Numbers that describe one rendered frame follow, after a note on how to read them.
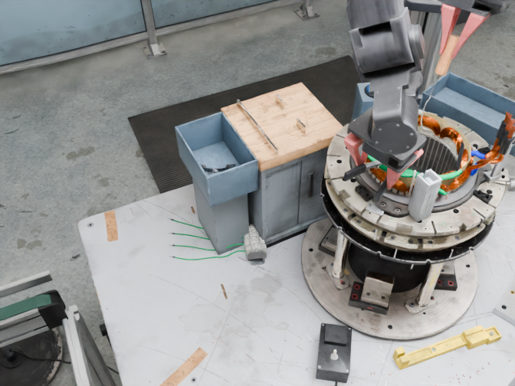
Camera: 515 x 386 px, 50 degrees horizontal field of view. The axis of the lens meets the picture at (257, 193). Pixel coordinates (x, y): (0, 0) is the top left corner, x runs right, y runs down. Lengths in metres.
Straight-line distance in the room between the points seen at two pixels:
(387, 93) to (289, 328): 0.61
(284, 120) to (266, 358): 0.48
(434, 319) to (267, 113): 0.55
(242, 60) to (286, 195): 2.11
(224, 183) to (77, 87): 2.20
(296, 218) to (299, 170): 0.16
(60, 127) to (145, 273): 1.78
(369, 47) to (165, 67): 2.56
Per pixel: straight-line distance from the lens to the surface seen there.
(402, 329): 1.18
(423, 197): 0.91
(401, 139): 0.72
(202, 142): 1.21
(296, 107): 1.19
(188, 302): 1.21
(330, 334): 1.11
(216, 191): 1.07
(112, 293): 1.26
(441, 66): 0.90
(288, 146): 1.10
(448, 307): 1.23
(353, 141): 0.86
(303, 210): 1.26
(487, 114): 1.32
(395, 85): 0.73
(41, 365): 2.12
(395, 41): 0.72
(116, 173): 2.63
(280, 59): 3.24
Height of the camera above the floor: 1.81
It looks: 48 degrees down
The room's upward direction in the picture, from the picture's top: 1 degrees counter-clockwise
